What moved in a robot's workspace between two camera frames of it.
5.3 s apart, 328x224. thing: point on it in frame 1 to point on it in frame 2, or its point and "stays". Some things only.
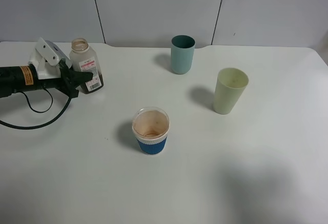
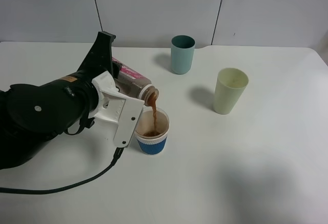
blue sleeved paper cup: [150, 125] stays
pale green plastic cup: [230, 84] stays
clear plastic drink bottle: [83, 59] to [132, 83]
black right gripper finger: [78, 78] to [100, 56]
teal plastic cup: [182, 47] stays
